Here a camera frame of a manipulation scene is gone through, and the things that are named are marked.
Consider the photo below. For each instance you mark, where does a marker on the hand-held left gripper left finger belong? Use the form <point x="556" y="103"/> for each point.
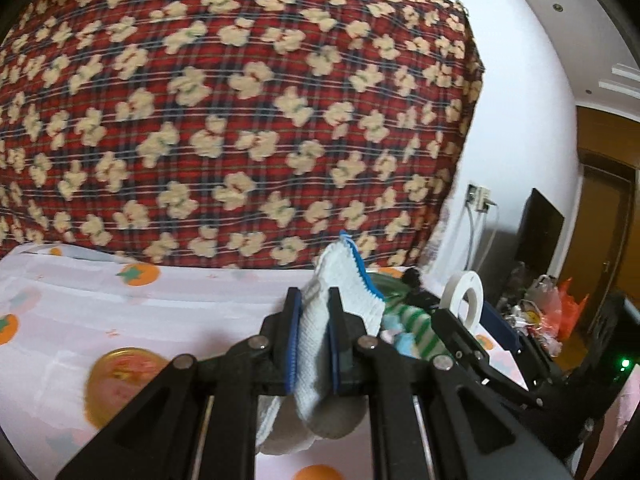
<point x="291" y="350"/>

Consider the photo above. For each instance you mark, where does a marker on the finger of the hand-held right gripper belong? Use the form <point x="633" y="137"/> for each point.
<point x="502" y="327"/>
<point x="460" y="345"/>

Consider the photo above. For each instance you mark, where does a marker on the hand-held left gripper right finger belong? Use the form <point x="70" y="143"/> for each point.
<point x="335" y="365"/>

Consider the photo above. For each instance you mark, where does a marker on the white knitted cloth blue trim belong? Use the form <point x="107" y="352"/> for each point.
<point x="312" y="360"/>

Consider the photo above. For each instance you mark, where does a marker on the green striped fuzzy sock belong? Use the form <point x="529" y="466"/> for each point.
<point x="420" y="332"/>

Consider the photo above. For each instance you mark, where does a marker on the white plastic bag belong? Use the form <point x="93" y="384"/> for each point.
<point x="545" y="297"/>

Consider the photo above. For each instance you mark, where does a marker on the light blue cloth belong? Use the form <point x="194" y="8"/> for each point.
<point x="402" y="344"/>

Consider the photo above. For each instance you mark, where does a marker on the orange plastic bag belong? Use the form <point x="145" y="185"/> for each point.
<point x="572" y="310"/>

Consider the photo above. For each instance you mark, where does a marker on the black television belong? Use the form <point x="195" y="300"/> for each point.
<point x="540" y="235"/>

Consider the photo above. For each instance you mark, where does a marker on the persimmon print tablecloth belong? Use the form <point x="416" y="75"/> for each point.
<point x="200" y="310"/>

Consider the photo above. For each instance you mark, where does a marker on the brown wooden door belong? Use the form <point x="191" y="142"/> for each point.
<point x="605" y="220"/>

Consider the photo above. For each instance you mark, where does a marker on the round orange tin lid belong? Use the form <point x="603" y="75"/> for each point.
<point x="120" y="375"/>

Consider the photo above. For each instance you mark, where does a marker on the red plaid bear print blanket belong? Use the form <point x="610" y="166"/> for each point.
<point x="225" y="110"/>

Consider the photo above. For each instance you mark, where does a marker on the wall socket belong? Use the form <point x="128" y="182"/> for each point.
<point x="477" y="197"/>

